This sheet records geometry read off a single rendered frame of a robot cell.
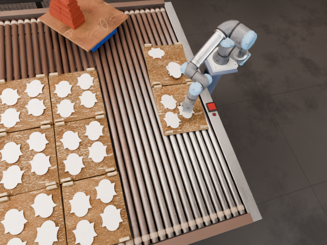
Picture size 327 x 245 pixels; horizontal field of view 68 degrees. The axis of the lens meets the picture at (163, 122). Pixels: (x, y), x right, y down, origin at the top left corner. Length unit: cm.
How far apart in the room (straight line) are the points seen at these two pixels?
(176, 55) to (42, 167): 134
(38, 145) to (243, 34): 149
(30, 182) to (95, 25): 128
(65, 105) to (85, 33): 62
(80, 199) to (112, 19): 143
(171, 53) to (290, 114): 196
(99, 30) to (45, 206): 135
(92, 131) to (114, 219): 60
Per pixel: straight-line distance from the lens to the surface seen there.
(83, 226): 160
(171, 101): 187
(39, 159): 174
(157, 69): 204
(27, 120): 189
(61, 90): 194
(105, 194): 160
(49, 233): 163
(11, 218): 171
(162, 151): 171
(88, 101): 185
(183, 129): 179
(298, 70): 408
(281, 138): 330
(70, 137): 174
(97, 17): 225
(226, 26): 173
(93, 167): 166
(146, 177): 165
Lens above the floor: 252
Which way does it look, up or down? 63 degrees down
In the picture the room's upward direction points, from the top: 18 degrees clockwise
